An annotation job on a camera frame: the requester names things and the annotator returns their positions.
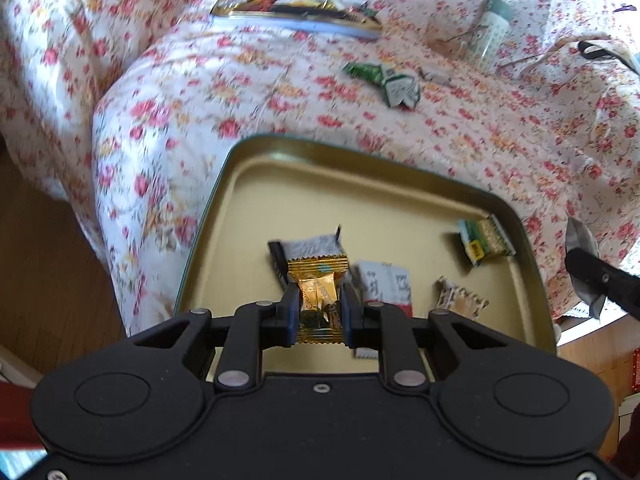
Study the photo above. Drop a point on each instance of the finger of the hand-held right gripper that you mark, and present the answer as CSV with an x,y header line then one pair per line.
x,y
600,275

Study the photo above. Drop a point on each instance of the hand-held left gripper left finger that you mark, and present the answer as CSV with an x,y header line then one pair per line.
x,y
293,310

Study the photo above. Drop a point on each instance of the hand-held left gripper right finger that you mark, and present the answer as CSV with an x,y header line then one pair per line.
x,y
346,312

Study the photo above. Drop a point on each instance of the gold candy wrapper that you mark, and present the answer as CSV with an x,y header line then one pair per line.
x,y
320,285

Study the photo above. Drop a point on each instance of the grey silver snack packet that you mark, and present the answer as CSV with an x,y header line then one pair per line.
x,y
580,235

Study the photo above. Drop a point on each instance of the white red snack packet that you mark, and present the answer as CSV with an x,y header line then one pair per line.
x,y
380,282

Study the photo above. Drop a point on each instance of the black white snack packet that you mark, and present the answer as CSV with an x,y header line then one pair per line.
x,y
310,247

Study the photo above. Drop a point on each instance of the gold rectangular tin tray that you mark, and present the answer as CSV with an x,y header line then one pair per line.
x,y
300,195

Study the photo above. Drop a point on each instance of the brown patterned snack packet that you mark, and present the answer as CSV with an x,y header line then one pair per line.
x,y
462,302

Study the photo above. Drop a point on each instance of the green yellow snack packet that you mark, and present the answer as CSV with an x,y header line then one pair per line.
x,y
487,237

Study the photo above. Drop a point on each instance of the green white snack packet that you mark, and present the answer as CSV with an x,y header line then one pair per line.
x,y
402,89

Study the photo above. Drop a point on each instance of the dark green snack packet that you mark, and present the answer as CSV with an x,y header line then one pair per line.
x,y
365,71

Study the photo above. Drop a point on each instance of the person's right forearm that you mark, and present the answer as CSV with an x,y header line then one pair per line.
x,y
629,445

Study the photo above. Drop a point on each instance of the pale green water bottle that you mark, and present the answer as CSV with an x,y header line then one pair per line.
x,y
490,27

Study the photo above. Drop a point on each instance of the blue rimmed snack tin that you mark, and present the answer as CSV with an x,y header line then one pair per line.
x,y
300,27

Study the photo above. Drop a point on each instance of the pile of assorted snack packets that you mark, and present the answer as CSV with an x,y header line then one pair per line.
x,y
290,5

